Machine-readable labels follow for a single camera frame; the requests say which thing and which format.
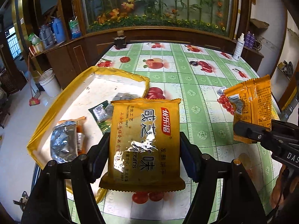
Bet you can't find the orange snack packet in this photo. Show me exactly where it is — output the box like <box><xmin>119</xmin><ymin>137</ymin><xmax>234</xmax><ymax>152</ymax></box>
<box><xmin>223</xmin><ymin>74</ymin><xmax>274</xmax><ymax>144</ymax></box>

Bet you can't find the yellow biscuit packet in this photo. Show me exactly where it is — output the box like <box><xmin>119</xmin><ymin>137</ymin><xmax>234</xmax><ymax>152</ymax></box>
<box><xmin>99</xmin><ymin>98</ymin><xmax>186</xmax><ymax>192</ymax></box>

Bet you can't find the white milk candy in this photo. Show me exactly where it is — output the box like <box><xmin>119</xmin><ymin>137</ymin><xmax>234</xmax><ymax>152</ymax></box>
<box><xmin>217</xmin><ymin>86</ymin><xmax>228</xmax><ymax>96</ymax></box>

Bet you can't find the person's right hand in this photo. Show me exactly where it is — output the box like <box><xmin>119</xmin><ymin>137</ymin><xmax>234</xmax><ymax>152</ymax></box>
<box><xmin>270</xmin><ymin>164</ymin><xmax>298</xmax><ymax>209</ymax></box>

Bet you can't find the silver orange packet in tray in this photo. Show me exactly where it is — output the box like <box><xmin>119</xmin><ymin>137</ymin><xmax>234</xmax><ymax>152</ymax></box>
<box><xmin>50</xmin><ymin>116</ymin><xmax>86</xmax><ymax>163</ymax></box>

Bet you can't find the green silver snack packet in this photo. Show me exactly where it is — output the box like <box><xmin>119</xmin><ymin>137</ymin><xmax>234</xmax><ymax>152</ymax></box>
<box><xmin>89</xmin><ymin>93</ymin><xmax>139</xmax><ymax>134</ymax></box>

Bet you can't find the yellow taped foam tray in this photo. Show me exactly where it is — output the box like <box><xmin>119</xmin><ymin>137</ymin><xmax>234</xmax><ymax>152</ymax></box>
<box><xmin>27</xmin><ymin>66</ymin><xmax>150</xmax><ymax>168</ymax></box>

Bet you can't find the red broom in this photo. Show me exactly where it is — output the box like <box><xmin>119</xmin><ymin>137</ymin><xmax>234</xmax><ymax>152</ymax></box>
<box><xmin>27</xmin><ymin>55</ymin><xmax>40</xmax><ymax>106</ymax></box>

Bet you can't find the white plastic bucket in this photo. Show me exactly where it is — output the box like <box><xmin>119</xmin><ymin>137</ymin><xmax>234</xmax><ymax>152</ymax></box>
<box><xmin>39</xmin><ymin>68</ymin><xmax>61</xmax><ymax>98</ymax></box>

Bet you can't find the dark bottle cap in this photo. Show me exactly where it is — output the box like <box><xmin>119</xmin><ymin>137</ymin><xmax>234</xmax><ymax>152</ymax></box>
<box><xmin>189</xmin><ymin>61</ymin><xmax>199</xmax><ymax>66</ymax></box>

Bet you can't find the white spray bottle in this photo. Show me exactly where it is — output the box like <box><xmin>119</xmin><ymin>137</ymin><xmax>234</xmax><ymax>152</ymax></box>
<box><xmin>233</xmin><ymin>33</ymin><xmax>245</xmax><ymax>61</ymax></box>

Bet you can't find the purple bottle pair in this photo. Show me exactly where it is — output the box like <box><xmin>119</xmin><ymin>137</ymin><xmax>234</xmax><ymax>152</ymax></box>
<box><xmin>244</xmin><ymin>31</ymin><xmax>255</xmax><ymax>49</ymax></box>

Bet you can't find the dark glass jar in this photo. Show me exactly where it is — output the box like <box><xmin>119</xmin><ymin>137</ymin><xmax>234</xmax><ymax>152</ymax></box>
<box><xmin>114</xmin><ymin>30</ymin><xmax>127</xmax><ymax>50</ymax></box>

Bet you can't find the green labelled plastic bottle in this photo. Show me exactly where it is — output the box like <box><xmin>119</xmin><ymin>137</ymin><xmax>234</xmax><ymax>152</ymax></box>
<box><xmin>69</xmin><ymin>18</ymin><xmax>82</xmax><ymax>39</ymax></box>

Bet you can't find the grey kettle jug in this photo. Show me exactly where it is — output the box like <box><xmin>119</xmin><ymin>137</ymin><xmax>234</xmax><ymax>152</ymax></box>
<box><xmin>39</xmin><ymin>24</ymin><xmax>54</xmax><ymax>49</ymax></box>

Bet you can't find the flower mural glass panel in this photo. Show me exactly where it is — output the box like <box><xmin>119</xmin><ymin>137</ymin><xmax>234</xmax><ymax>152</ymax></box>
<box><xmin>82</xmin><ymin>0</ymin><xmax>233</xmax><ymax>36</ymax></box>

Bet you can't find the blue thermos jug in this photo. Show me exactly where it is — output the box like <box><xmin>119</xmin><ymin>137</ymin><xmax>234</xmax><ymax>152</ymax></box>
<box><xmin>51</xmin><ymin>18</ymin><xmax>66</xmax><ymax>43</ymax></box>

